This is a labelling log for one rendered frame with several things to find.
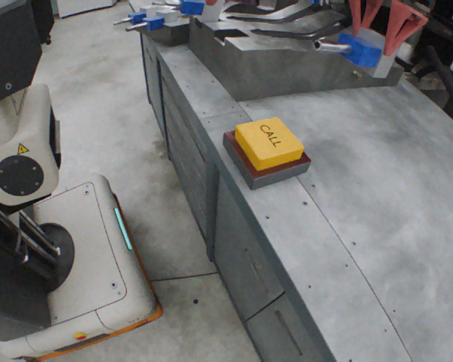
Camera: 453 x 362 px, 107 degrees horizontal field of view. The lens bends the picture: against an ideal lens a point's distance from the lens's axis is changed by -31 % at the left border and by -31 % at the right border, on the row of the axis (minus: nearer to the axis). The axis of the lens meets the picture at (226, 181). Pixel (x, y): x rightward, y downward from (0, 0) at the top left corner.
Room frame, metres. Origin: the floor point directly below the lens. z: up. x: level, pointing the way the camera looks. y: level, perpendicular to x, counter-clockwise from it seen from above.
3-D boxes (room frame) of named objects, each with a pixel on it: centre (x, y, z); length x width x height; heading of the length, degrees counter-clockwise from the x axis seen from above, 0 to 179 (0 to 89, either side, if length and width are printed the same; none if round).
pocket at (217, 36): (0.42, 0.02, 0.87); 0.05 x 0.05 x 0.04; 29
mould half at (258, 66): (0.57, -0.16, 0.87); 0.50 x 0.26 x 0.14; 119
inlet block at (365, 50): (0.29, -0.14, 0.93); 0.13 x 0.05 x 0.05; 118
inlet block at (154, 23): (0.60, 0.23, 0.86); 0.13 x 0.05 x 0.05; 136
